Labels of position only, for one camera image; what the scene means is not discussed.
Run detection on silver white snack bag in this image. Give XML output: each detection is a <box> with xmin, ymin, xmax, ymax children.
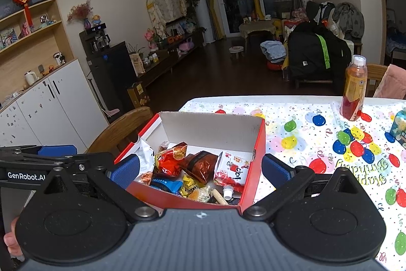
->
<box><xmin>136</xmin><ymin>139</ymin><xmax>155</xmax><ymax>186</ymax></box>

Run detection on red yellow snack bag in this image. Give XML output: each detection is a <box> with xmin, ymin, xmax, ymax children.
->
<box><xmin>154</xmin><ymin>142</ymin><xmax>187</xmax><ymax>178</ymax></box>

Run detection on white red snack pouch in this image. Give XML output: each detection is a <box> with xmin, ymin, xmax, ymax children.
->
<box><xmin>213</xmin><ymin>151</ymin><xmax>250</xmax><ymax>193</ymax></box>

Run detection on dark red foil bag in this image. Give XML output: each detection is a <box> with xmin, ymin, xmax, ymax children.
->
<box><xmin>180</xmin><ymin>151</ymin><xmax>218</xmax><ymax>184</ymax></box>

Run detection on person's hand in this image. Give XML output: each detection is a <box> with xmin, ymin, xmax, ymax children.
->
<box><xmin>4</xmin><ymin>217</ymin><xmax>24</xmax><ymax>261</ymax></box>

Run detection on wooden chair near box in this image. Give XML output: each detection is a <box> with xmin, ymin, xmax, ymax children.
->
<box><xmin>86</xmin><ymin>107</ymin><xmax>154</xmax><ymax>157</ymax></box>

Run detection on white cabinet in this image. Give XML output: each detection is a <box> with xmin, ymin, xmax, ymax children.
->
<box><xmin>1</xmin><ymin>60</ymin><xmax>108</xmax><ymax>153</ymax></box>

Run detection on balloon birthday tablecloth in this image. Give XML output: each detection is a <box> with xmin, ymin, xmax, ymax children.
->
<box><xmin>181</xmin><ymin>95</ymin><xmax>405</xmax><ymax>270</ymax></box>

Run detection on blue snack packet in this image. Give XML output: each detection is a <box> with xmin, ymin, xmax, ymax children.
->
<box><xmin>150</xmin><ymin>178</ymin><xmax>182</xmax><ymax>195</ymax></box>

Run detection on red white cardboard box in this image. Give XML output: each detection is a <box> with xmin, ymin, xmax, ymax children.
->
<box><xmin>127</xmin><ymin>112</ymin><xmax>266</xmax><ymax>213</ymax></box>

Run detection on yellow candy packet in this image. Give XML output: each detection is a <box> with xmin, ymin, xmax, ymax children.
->
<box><xmin>180</xmin><ymin>174</ymin><xmax>204</xmax><ymax>197</ymax></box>

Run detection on white kettle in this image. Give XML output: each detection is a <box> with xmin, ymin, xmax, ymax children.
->
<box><xmin>24</xmin><ymin>71</ymin><xmax>39</xmax><ymax>86</ymax></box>

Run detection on orange juice bottle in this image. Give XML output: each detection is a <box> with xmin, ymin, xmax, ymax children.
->
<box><xmin>340</xmin><ymin>55</ymin><xmax>367</xmax><ymax>121</ymax></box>

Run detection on black coffee machine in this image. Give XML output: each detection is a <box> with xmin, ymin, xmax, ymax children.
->
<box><xmin>79</xmin><ymin>23</ymin><xmax>111</xmax><ymax>57</ymax></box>

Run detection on blue folded clothes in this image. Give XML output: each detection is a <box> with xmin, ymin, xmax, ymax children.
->
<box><xmin>260</xmin><ymin>41</ymin><xmax>286</xmax><ymax>63</ymax></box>

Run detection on black green backpack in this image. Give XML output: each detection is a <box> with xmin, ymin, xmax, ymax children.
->
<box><xmin>288</xmin><ymin>21</ymin><xmax>352</xmax><ymax>94</ymax></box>

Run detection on small white stool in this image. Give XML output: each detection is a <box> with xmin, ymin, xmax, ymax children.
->
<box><xmin>228</xmin><ymin>45</ymin><xmax>245</xmax><ymax>61</ymax></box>

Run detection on dried flower vase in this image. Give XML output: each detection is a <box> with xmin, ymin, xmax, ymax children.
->
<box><xmin>67</xmin><ymin>0</ymin><xmax>93</xmax><ymax>29</ymax></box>

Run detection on black low tv cabinet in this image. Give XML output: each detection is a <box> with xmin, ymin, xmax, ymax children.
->
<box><xmin>131</xmin><ymin>27</ymin><xmax>204</xmax><ymax>88</ymax></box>

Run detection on pink cloth on chair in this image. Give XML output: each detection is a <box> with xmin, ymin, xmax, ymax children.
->
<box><xmin>374</xmin><ymin>65</ymin><xmax>406</xmax><ymax>100</ymax></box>

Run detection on small round side table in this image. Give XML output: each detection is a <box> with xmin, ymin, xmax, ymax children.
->
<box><xmin>239</xmin><ymin>20</ymin><xmax>277</xmax><ymax>39</ymax></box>

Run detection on yellow giraffe toy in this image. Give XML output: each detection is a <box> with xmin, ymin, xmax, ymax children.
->
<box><xmin>252</xmin><ymin>0</ymin><xmax>265</xmax><ymax>21</ymax></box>

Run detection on white air conditioner tower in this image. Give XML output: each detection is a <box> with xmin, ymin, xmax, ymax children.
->
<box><xmin>195</xmin><ymin>0</ymin><xmax>215</xmax><ymax>43</ymax></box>

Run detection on wooden wall shelf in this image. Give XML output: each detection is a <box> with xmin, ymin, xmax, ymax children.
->
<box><xmin>1</xmin><ymin>0</ymin><xmax>75</xmax><ymax>105</ymax></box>

